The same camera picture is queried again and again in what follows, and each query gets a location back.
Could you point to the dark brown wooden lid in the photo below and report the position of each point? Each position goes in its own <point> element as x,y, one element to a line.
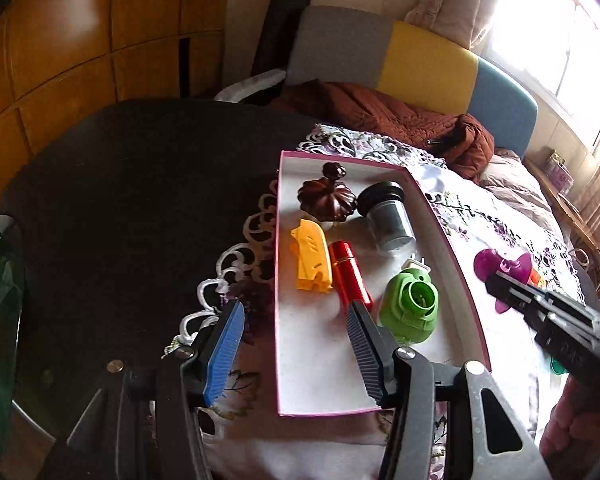
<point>328,198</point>

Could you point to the purple gift box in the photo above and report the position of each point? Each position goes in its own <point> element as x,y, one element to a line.
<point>557,172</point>

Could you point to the multicolour sofa backrest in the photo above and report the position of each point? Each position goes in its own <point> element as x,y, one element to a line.
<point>413,65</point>

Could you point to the beige duvet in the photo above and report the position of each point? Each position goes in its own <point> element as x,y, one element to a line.
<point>511,182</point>

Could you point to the green round plastic part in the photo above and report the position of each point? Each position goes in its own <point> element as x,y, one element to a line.
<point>410,303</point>

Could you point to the red metallic bottle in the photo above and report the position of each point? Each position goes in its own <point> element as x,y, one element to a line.
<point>347,277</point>

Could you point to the grey jar black lid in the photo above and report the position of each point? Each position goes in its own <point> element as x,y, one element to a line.
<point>382,205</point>

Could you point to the brown puffy jacket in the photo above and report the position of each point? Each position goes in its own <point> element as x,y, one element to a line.
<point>460,140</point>

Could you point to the magenta plastic spool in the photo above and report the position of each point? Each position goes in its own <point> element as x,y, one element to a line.
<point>488,262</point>

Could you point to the pink white tray box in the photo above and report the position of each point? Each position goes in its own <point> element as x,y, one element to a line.
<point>316,371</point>

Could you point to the teal plastic holder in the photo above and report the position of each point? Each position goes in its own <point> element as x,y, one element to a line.
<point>556,367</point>

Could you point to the yellow plastic part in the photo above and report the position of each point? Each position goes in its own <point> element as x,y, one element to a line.
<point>314,270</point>

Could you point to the wooden side shelf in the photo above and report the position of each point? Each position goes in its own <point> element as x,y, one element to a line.
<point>566,214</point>

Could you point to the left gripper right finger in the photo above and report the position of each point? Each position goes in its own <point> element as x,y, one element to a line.
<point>373,348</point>

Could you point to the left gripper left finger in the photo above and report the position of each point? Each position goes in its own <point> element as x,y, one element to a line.
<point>208,372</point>

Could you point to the orange cube block piece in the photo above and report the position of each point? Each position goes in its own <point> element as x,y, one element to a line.
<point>536,279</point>

